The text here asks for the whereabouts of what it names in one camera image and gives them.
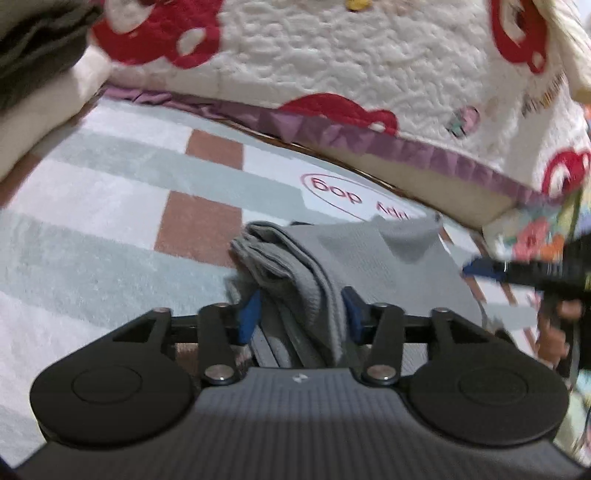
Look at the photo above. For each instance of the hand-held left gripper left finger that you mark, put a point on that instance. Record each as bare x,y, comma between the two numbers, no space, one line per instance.
249,316

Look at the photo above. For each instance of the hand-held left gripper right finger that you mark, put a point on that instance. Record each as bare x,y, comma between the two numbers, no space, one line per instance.
353,311

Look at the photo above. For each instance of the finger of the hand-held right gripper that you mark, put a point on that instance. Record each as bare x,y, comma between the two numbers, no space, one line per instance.
485,268

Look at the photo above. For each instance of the grey waffle-knit garment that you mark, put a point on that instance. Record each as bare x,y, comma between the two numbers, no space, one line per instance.
397,277

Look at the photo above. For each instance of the person's right hand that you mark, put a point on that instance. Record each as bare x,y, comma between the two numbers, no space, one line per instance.
554,344

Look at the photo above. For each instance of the floral cloth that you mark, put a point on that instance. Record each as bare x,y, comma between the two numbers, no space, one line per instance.
531,235

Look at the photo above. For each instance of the beige cushion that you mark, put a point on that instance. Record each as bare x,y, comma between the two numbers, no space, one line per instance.
438,194

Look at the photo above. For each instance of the light green blanket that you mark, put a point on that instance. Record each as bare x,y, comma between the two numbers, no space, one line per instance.
582,415

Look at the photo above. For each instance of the checkered blanket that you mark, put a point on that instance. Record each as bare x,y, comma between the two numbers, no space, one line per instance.
92,194

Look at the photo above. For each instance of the cream cloth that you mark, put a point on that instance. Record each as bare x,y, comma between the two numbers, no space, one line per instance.
577,41

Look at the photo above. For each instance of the white bear-print quilt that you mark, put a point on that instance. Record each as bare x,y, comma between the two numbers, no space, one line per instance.
369,55

